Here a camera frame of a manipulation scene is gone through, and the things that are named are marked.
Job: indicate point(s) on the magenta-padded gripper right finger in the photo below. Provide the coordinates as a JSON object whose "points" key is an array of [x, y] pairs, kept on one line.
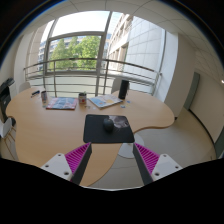
{"points": [[165, 165]]}

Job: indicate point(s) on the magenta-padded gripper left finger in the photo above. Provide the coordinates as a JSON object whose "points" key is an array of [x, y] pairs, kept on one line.
{"points": [[56, 165]]}

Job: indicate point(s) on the black computer mouse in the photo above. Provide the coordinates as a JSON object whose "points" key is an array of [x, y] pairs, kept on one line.
{"points": [[108, 125]]}

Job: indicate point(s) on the black printed mouse pad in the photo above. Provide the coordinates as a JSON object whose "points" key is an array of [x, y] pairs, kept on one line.
{"points": [[95, 133]]}

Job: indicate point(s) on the white table base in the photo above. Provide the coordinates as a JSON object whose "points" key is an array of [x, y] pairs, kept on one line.
{"points": [[128, 150]]}

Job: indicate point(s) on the red magazine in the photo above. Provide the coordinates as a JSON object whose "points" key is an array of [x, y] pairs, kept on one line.
{"points": [[61, 103]]}

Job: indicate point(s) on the white chair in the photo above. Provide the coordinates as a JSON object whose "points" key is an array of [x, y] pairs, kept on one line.
{"points": [[6, 128], [115, 86], [24, 87]]}

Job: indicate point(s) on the small drink can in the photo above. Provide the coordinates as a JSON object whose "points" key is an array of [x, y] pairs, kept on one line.
{"points": [[44, 96]]}

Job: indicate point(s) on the grey door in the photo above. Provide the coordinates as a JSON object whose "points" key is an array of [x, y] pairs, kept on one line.
{"points": [[192, 91]]}

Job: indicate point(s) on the blue and yellow book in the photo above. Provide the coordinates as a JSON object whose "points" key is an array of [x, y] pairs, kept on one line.
{"points": [[105, 101]]}

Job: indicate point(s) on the black printer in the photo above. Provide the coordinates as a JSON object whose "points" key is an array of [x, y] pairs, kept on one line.
{"points": [[6, 100]]}

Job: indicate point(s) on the black cylindrical bottle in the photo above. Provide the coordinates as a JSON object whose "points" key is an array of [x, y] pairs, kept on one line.
{"points": [[123, 89]]}

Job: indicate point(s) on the metal balcony railing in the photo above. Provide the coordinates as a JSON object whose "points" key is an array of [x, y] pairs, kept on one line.
{"points": [[76, 59]]}

